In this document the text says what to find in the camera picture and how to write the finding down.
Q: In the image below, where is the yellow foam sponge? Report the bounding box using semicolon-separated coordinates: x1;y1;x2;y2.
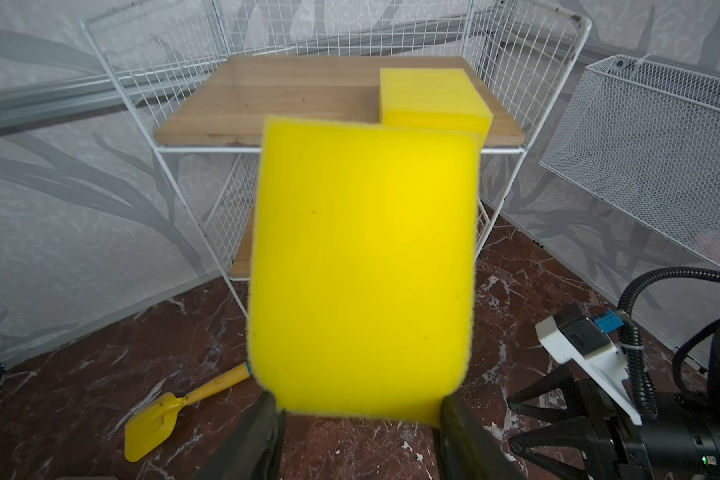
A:
379;68;494;149

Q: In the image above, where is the white wire wooden shelf rack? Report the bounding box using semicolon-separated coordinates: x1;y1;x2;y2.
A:
81;1;593;289

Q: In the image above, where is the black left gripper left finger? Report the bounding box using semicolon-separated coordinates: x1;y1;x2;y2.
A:
192;390;286;480

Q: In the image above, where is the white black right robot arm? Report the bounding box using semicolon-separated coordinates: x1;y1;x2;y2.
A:
508;319;720;479

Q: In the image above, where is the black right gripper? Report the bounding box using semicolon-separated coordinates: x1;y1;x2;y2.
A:
506;362;720;480

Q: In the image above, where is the white wire mesh wall basket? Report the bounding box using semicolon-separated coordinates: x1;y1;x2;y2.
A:
541;55;720;268

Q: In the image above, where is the yellow plastic scoop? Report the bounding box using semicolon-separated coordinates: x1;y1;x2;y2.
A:
124;362;251;463

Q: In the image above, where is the black corrugated right cable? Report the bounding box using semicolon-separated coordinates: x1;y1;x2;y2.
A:
615;266;720;421

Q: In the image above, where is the yellow sponge blue backing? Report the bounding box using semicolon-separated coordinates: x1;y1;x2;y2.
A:
247;117;479;426

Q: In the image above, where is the aluminium frame profile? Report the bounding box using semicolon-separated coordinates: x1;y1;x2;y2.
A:
0;11;720;145

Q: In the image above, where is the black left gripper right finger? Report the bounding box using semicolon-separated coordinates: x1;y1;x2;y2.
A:
434;393;523;480

